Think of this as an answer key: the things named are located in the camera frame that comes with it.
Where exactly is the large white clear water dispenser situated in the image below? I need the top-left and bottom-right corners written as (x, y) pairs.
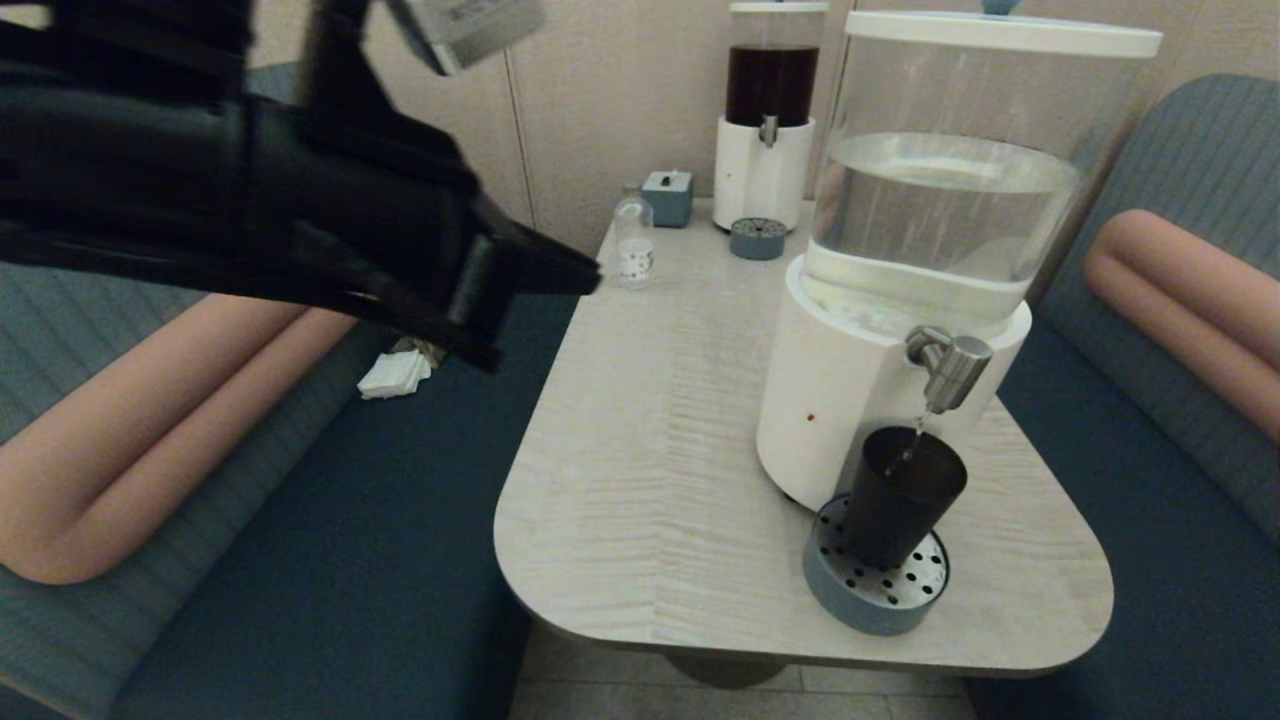
top-left (755, 8), bottom-right (1164, 513)

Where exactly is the white folded napkin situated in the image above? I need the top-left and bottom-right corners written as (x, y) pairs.
top-left (357, 348), bottom-right (433, 401)

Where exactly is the clear plastic bottle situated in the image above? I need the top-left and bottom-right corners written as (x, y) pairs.
top-left (613, 182), bottom-right (656, 289)

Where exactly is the small blue-grey drip tray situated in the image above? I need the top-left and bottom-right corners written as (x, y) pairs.
top-left (729, 215), bottom-right (789, 261)

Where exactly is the small white dark-drink dispenser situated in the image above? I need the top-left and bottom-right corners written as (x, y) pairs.
top-left (712, 0), bottom-right (831, 233)

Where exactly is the beige table pedestal base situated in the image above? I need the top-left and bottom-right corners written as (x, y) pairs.
top-left (665, 650), bottom-right (791, 689)

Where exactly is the teal tissue box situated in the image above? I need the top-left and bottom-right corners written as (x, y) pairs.
top-left (641, 168), bottom-right (695, 228)

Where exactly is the silver metal dispenser tap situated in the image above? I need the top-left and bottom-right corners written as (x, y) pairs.
top-left (905, 325), bottom-right (993, 414)

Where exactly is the large blue-grey perforated drip tray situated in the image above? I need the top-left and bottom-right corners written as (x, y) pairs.
top-left (803, 493), bottom-right (951, 638)

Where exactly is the teal upholstered booth bench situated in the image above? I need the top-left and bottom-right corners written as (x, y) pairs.
top-left (965, 72), bottom-right (1280, 720)
top-left (0, 60), bottom-right (581, 720)

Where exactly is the dark smoky plastic cup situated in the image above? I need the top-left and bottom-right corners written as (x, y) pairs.
top-left (840, 427), bottom-right (969, 571)

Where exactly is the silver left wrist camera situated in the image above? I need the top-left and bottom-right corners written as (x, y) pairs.
top-left (385, 0), bottom-right (548, 77)

